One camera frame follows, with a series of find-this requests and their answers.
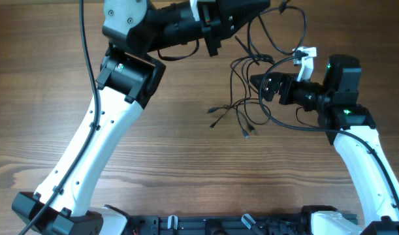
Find black cable bundle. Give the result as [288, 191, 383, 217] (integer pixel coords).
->
[207, 0, 308, 140]

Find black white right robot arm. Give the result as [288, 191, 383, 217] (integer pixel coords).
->
[250, 54, 399, 234]

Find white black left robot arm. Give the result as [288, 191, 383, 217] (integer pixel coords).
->
[12, 0, 270, 234]

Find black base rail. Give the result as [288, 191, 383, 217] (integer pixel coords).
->
[127, 205, 360, 235]

